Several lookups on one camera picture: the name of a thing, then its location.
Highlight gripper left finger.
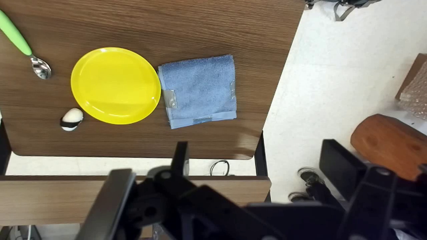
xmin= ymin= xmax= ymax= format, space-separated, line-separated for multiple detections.
xmin=77 ymin=168 xmax=138 ymax=240

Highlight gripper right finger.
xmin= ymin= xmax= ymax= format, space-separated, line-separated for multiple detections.
xmin=338 ymin=167 xmax=398 ymax=240

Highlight blue towel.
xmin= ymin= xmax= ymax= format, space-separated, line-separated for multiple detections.
xmin=158 ymin=54 xmax=239 ymax=131

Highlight black box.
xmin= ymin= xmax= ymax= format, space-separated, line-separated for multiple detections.
xmin=319 ymin=139 xmax=370 ymax=194

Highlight wooden stump block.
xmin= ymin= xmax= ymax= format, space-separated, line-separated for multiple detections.
xmin=350 ymin=114 xmax=427 ymax=182

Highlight white and black egg toy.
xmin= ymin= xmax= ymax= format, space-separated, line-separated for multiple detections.
xmin=61 ymin=107 xmax=86 ymax=134

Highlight yellow plastic bowl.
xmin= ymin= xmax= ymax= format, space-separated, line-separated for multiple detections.
xmin=70 ymin=46 xmax=163 ymax=127

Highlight black coiled floor cables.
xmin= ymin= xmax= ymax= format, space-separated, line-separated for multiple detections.
xmin=287 ymin=166 xmax=323 ymax=204

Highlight green handled metal spoon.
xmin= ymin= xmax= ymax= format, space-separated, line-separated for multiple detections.
xmin=0 ymin=10 xmax=54 ymax=82

